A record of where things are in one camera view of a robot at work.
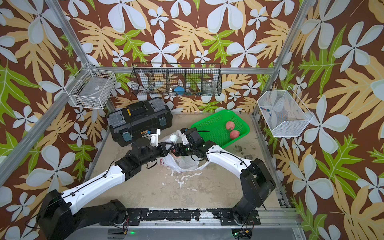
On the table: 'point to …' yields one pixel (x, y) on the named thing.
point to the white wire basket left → (91, 88)
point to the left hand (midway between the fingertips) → (175, 143)
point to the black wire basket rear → (173, 79)
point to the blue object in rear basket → (179, 90)
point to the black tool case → (139, 121)
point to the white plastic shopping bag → (180, 163)
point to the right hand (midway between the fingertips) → (174, 149)
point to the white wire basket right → (286, 114)
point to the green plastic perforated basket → (223, 128)
